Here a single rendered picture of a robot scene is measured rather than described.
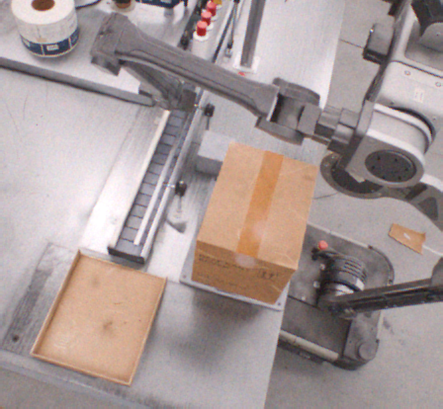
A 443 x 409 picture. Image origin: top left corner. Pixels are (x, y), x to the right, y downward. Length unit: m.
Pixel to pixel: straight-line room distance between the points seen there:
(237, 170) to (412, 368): 1.47
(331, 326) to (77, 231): 1.10
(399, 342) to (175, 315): 1.32
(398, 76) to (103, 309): 0.93
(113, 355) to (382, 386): 1.35
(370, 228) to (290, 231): 1.45
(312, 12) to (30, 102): 1.18
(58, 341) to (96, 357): 0.11
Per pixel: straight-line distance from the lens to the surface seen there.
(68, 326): 1.40
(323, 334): 2.07
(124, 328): 1.38
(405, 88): 0.97
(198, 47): 1.68
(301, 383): 2.26
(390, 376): 2.39
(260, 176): 1.25
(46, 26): 1.76
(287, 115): 0.94
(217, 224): 1.17
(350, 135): 0.91
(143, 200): 1.47
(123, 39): 0.93
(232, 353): 1.37
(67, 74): 1.79
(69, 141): 1.67
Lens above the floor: 2.16
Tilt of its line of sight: 58 degrees down
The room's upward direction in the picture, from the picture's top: 11 degrees clockwise
